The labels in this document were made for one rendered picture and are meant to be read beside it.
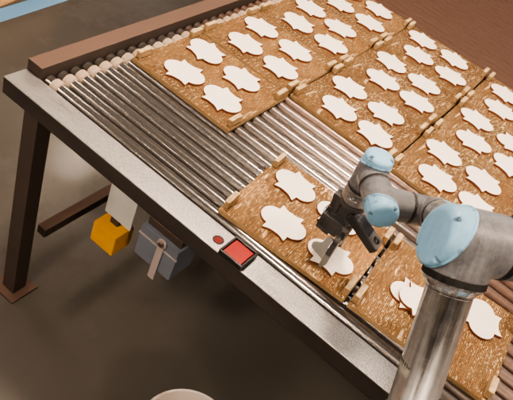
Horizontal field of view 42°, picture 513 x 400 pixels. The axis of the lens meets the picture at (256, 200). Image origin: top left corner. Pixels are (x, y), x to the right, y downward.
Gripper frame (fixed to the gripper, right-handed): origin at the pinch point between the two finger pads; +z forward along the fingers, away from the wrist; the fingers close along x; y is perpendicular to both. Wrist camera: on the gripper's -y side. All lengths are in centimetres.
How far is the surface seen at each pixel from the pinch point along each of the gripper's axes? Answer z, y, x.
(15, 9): 91, 235, -119
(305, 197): -0.3, 16.5, -14.4
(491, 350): 1.4, -47.8, -7.6
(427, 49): 0, 26, -148
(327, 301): 2.7, -6.5, 11.8
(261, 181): 0.5, 29.4, -9.8
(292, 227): -0.2, 13.0, -0.5
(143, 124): 2, 67, -2
